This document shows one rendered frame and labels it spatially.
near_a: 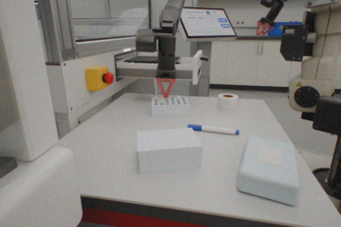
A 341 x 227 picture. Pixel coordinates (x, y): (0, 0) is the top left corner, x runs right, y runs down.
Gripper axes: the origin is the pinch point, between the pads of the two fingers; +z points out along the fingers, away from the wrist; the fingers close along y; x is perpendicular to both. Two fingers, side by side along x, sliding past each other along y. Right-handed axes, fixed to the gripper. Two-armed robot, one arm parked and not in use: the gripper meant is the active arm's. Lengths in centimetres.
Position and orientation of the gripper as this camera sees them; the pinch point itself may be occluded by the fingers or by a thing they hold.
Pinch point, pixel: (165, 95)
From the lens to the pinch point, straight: 77.9
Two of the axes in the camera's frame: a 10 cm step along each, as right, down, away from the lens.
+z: -0.4, 9.5, 3.0
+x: 10.0, 0.2, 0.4
